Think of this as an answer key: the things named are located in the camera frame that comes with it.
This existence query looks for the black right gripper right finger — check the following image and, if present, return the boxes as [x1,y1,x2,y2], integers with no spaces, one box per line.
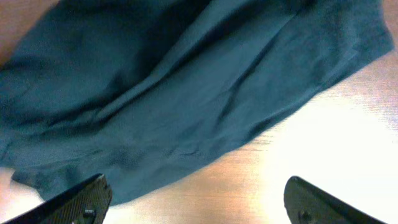
[284,176,384,224]

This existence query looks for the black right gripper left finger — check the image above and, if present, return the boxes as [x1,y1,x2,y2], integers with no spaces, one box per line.
[4,174,113,224]

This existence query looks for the navy blue shorts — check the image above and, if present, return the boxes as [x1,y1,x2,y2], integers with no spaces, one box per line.
[1,0,394,205]

